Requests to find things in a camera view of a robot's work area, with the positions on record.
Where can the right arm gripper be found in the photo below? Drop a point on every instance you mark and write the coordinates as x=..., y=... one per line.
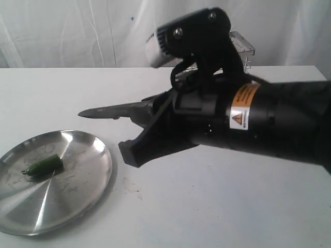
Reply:
x=197, y=115

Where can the black handled knife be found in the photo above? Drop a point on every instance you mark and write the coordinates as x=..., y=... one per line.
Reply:
x=137, y=111

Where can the green cucumber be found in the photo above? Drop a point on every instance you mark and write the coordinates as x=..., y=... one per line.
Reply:
x=44, y=166

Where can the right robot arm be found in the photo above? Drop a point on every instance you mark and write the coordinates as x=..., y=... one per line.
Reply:
x=289, y=121

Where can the round steel plate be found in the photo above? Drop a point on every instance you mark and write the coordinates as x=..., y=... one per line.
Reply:
x=33, y=205

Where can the white backdrop curtain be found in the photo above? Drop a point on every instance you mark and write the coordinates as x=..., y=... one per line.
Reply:
x=113, y=33

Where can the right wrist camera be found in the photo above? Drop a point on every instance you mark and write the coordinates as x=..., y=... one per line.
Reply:
x=155, y=48

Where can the wire cutlery holder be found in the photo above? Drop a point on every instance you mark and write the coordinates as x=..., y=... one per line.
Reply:
x=243, y=49

